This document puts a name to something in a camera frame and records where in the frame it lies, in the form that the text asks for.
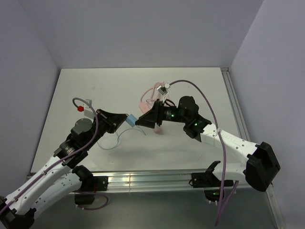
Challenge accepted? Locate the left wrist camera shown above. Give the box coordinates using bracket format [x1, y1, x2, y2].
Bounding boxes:
[83, 99, 94, 120]

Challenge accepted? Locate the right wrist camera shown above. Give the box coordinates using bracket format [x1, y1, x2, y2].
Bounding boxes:
[157, 83, 170, 101]

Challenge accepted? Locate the thin white cable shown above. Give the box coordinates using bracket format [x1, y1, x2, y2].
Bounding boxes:
[97, 125, 147, 150]

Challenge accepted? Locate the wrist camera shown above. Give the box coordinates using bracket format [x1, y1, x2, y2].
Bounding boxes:
[83, 99, 94, 120]
[157, 83, 170, 101]

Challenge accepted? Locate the pink power strip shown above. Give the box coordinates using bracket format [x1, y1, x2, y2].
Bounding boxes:
[139, 102, 163, 134]

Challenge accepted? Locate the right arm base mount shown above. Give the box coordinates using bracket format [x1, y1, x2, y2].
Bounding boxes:
[189, 172, 221, 202]

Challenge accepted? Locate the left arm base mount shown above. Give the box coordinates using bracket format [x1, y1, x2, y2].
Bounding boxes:
[74, 176, 108, 206]

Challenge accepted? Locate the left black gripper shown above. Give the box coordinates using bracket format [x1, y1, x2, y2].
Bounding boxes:
[84, 108, 129, 149]

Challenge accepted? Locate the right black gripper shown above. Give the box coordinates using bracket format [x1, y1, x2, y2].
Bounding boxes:
[135, 99, 189, 128]

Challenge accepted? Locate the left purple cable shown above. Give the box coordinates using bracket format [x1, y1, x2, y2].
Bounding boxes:
[0, 97, 110, 215]

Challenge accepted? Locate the blue plug adapter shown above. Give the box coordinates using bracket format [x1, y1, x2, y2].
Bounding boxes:
[126, 114, 137, 127]

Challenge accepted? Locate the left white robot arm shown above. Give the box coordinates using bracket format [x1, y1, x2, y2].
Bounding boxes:
[0, 109, 128, 229]

